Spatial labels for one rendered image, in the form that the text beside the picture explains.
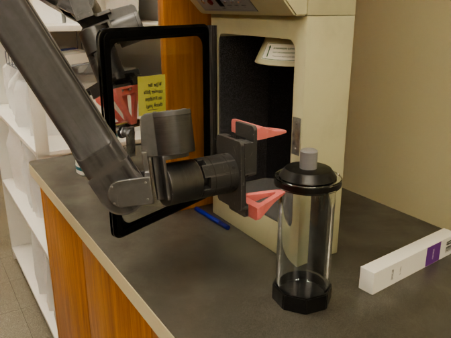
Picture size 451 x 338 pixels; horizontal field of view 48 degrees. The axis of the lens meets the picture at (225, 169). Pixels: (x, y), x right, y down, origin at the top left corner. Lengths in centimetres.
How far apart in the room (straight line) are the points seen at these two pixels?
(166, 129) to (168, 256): 44
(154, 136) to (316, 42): 37
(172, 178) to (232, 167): 9
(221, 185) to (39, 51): 29
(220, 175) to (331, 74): 34
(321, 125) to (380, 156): 46
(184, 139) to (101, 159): 11
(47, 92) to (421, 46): 88
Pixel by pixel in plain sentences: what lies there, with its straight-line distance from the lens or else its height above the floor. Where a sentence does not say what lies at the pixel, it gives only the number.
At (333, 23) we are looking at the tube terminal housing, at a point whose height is 140.
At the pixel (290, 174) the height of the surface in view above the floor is 118.
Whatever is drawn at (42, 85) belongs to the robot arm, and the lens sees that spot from 67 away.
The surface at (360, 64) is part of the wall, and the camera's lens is 140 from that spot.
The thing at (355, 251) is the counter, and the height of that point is 94.
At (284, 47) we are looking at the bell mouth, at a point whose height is 135.
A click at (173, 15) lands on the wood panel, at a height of 141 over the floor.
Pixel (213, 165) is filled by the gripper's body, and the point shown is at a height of 122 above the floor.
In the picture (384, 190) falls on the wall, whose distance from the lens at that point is 139.
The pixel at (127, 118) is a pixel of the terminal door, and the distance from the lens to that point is 97.
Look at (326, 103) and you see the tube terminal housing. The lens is 94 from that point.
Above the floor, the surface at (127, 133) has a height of 120.
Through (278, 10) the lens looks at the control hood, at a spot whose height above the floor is 142.
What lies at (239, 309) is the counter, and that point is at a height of 94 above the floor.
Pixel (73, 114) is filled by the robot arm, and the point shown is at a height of 130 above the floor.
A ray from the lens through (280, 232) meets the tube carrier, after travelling 83.
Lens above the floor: 143
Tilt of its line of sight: 18 degrees down
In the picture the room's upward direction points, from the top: straight up
